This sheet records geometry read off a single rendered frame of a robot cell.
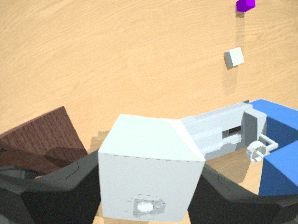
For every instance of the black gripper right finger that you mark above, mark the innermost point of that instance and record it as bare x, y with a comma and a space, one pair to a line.
218, 200

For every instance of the small purple block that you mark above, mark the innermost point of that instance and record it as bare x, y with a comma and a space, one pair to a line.
245, 5

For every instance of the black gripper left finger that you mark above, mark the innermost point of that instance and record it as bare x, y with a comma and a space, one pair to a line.
70, 195

